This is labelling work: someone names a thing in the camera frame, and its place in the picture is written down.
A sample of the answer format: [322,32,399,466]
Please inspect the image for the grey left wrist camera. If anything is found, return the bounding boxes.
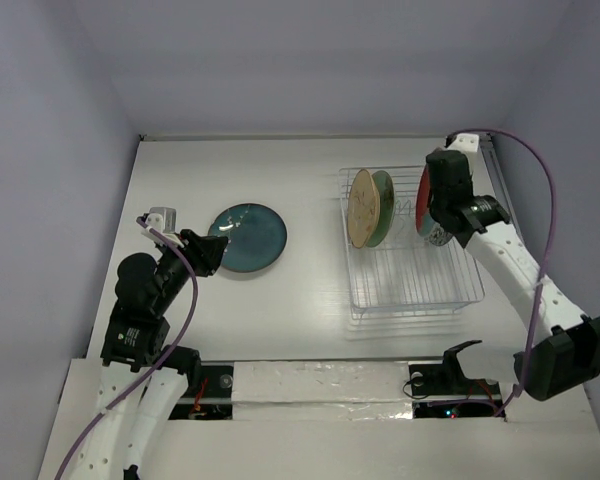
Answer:
[136,207,177,242]

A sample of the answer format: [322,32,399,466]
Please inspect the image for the white wire dish rack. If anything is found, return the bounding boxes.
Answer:
[345,166,484,328]

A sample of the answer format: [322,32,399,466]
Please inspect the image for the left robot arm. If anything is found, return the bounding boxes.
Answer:
[55,224,228,479]

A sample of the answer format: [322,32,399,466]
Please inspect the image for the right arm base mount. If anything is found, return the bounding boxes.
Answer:
[402,340,505,420]

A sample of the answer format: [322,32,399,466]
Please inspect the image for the beige floral plate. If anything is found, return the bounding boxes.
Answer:
[347,169,380,249]

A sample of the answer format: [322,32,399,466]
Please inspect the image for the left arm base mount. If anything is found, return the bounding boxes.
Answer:
[169,362,234,421]

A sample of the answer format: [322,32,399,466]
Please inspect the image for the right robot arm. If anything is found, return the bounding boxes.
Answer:
[418,149,600,401]

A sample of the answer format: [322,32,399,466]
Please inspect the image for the white blue patterned plate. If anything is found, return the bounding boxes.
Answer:
[426,223,453,246]

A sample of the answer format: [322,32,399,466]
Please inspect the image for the dark teal plate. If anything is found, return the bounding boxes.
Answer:
[208,203,288,273]

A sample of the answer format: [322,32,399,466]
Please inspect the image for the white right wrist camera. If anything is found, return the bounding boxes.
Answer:
[445,132,480,156]

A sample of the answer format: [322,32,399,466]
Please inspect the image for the white foam block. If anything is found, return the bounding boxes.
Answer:
[231,361,413,421]

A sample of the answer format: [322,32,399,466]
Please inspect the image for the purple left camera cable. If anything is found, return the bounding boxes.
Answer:
[52,217,199,480]

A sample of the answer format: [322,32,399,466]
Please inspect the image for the red plate with teal flower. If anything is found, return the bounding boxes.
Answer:
[415,167,437,238]

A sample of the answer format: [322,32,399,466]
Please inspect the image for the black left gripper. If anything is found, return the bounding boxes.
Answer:
[153,226,228,311]

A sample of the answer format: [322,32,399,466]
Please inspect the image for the green plate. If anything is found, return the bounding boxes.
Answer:
[366,170,395,248]

